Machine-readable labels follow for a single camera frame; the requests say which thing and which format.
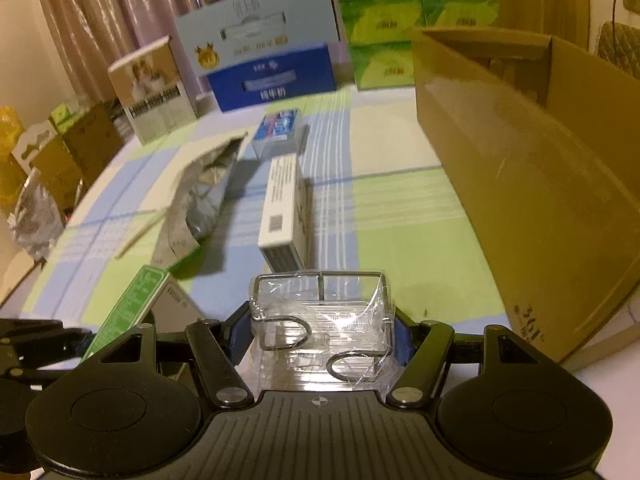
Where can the dark blue carton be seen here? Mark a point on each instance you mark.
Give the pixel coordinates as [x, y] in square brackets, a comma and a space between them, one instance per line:
[270, 85]

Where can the checked cloth desktop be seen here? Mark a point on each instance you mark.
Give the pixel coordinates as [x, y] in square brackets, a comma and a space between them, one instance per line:
[400, 220]

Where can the pink curtain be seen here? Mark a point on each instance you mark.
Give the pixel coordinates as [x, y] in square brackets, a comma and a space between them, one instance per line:
[100, 10]

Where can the wooden stick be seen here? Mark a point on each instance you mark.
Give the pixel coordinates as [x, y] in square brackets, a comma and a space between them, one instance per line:
[140, 235]

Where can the blue white box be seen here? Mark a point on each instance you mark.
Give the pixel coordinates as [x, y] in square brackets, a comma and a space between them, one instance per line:
[275, 127]

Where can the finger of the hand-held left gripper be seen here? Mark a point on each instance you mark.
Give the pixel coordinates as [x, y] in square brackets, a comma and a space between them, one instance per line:
[65, 341]

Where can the plain brown cardboard box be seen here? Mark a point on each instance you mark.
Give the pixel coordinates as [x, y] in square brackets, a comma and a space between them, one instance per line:
[95, 135]

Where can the beige pet print box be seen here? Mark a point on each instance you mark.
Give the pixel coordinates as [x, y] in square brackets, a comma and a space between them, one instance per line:
[150, 95]

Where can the cardboard box with white flap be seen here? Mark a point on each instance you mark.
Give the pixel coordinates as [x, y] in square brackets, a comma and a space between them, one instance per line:
[50, 170]

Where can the light blue carton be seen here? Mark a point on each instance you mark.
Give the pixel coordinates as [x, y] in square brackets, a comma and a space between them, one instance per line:
[260, 25]

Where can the small green packet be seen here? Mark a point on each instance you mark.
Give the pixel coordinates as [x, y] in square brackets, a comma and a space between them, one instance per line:
[65, 117]

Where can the yellow plastic bag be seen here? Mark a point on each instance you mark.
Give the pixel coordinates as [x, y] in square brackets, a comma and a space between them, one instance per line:
[10, 160]

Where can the silver foil bag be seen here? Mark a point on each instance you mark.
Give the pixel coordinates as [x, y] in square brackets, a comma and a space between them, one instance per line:
[200, 210]

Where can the crumpled silver bag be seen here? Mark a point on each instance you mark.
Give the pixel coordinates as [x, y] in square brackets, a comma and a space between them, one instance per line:
[35, 220]

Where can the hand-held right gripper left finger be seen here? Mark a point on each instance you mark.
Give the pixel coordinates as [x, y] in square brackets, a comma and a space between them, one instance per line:
[239, 335]

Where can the clear plastic box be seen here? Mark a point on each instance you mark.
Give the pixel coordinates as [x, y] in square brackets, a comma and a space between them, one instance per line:
[340, 310]

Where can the green box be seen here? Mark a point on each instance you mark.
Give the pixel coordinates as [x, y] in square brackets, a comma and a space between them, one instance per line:
[135, 300]

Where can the long white box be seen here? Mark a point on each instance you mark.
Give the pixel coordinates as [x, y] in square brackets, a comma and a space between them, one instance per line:
[280, 210]

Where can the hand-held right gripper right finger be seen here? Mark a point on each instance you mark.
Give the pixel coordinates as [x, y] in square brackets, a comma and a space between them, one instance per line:
[402, 335]

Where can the bundle of green tissue packs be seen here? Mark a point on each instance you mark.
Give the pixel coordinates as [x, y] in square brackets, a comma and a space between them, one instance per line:
[385, 25]

